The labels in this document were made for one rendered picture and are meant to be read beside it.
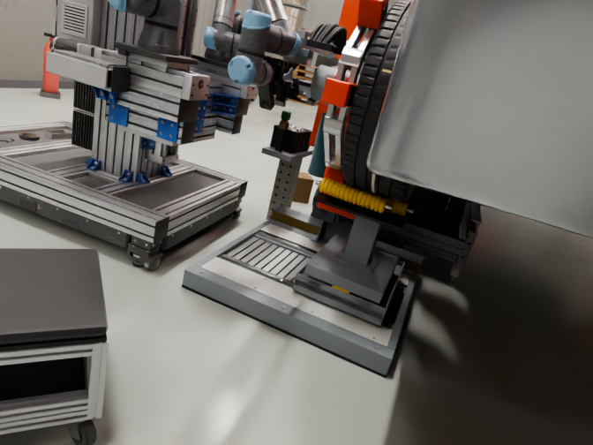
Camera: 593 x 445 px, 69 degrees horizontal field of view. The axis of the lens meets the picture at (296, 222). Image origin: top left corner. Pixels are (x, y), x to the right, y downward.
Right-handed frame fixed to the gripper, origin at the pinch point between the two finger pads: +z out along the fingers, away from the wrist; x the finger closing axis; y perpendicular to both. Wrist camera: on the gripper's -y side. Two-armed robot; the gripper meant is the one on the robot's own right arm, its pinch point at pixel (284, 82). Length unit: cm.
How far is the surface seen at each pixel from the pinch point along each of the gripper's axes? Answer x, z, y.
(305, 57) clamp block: -6.5, -2.6, 9.5
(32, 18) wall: 347, 194, -22
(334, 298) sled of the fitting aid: -40, -3, -70
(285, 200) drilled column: 14, 79, -68
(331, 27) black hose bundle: -12.1, -1.2, 20.2
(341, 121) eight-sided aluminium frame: -25.8, -10.7, -5.9
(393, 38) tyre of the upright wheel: -33.9, -10.2, 20.8
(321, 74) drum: -9.0, 11.2, 5.3
